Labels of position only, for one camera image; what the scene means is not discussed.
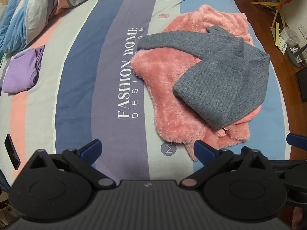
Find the grey knit sweater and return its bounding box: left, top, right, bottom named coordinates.
left=132, top=26, right=270, bottom=131

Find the pink fluffy garment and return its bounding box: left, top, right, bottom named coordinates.
left=131, top=5, right=268, bottom=158

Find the black phone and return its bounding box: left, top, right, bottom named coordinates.
left=4, top=134, right=21, bottom=170

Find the folded purple garment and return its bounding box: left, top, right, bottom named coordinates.
left=2, top=45, right=45, bottom=94

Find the yellow wooden stand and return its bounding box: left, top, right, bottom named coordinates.
left=251, top=0, right=292, bottom=30

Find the striped crumpled duvet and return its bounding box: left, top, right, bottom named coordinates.
left=1, top=0, right=86, bottom=53

